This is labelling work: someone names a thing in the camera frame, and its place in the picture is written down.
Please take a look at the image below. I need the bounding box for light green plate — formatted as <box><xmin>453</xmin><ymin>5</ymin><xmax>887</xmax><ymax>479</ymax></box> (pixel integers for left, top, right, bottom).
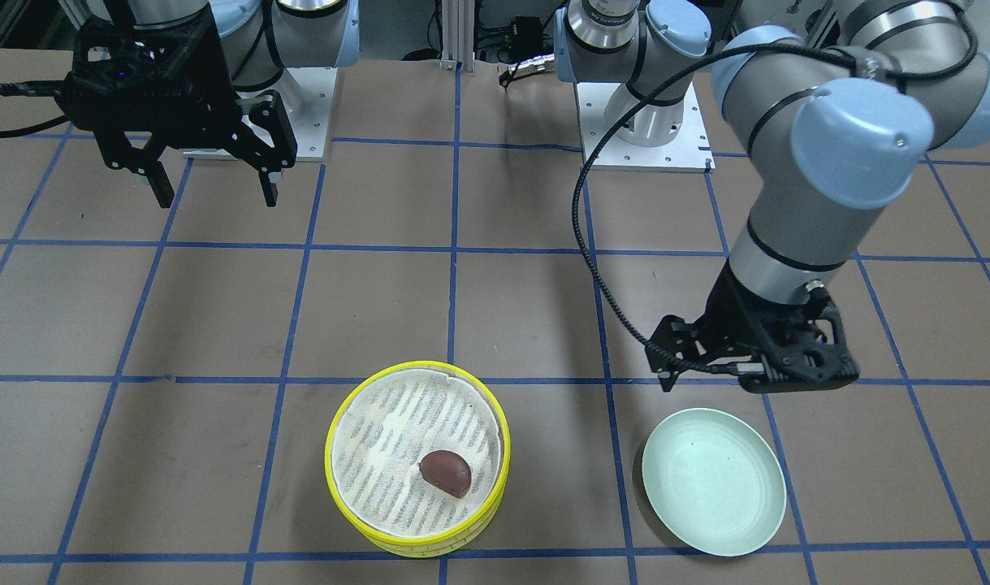
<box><xmin>641</xmin><ymin>408</ymin><xmax>788</xmax><ymax>557</ymax></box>

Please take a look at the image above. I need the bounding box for yellow steamer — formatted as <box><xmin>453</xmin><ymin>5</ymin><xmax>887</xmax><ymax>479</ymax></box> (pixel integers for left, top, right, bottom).
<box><xmin>324</xmin><ymin>362</ymin><xmax>511</xmax><ymax>558</ymax></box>

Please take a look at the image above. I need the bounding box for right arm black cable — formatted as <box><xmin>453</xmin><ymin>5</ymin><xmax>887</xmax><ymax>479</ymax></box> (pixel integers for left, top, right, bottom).
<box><xmin>0</xmin><ymin>80</ymin><xmax>77</xmax><ymax>141</ymax></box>

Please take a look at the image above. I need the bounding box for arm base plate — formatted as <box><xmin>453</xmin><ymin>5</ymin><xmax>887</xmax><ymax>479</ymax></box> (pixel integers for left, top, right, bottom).
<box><xmin>575</xmin><ymin>83</ymin><xmax>715</xmax><ymax>173</ymax></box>
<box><xmin>269</xmin><ymin>67</ymin><xmax>341</xmax><ymax>163</ymax></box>

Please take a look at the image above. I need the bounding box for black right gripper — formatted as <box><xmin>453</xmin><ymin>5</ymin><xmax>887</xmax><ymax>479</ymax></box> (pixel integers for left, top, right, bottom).
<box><xmin>56</xmin><ymin>16</ymin><xmax>298</xmax><ymax>210</ymax></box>

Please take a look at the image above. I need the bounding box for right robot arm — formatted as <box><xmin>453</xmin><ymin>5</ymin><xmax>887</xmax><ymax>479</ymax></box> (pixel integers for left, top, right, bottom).
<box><xmin>55</xmin><ymin>1</ymin><xmax>360</xmax><ymax>208</ymax></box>

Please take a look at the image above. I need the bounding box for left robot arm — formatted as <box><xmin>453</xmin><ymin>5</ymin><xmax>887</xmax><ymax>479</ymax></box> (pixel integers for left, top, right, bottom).
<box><xmin>554</xmin><ymin>1</ymin><xmax>990</xmax><ymax>393</ymax></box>

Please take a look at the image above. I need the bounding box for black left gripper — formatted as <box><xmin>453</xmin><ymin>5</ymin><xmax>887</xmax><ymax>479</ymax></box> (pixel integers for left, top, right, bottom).
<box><xmin>646</xmin><ymin>266</ymin><xmax>861</xmax><ymax>395</ymax></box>

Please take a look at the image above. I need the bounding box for aluminium frame post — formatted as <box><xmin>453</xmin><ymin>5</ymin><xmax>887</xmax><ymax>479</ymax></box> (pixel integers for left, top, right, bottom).
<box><xmin>439</xmin><ymin>0</ymin><xmax>478</xmax><ymax>75</ymax></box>

